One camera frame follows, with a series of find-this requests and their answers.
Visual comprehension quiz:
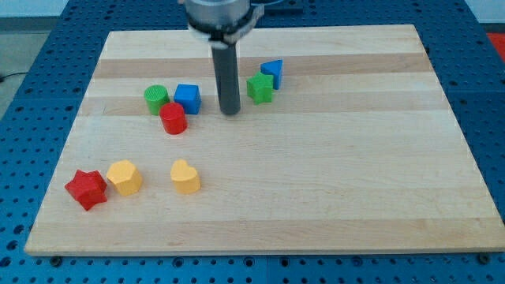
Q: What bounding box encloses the yellow heart block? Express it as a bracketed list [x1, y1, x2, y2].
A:
[170, 159, 201, 194]

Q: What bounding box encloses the yellow hexagon block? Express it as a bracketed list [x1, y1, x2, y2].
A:
[106, 159, 143, 196]

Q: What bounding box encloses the blue triangle block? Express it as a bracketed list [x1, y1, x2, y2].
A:
[260, 59, 283, 90]

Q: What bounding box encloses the wooden board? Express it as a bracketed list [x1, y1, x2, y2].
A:
[24, 24, 504, 256]

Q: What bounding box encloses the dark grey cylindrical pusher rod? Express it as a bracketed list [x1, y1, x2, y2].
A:
[211, 44, 241, 115]

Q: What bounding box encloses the black cable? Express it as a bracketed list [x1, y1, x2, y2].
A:
[0, 71, 28, 84]

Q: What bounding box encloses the green star block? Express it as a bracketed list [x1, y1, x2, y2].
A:
[246, 72, 274, 105]

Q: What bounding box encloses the blue cube block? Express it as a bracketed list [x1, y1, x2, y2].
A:
[174, 84, 201, 114]

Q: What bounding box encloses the red cylinder block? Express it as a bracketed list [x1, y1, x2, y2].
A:
[159, 103, 188, 135]

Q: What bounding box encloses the green cylinder block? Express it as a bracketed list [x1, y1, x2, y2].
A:
[144, 84, 170, 115]

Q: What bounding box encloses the red star block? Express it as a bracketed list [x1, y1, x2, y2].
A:
[65, 170, 107, 211]

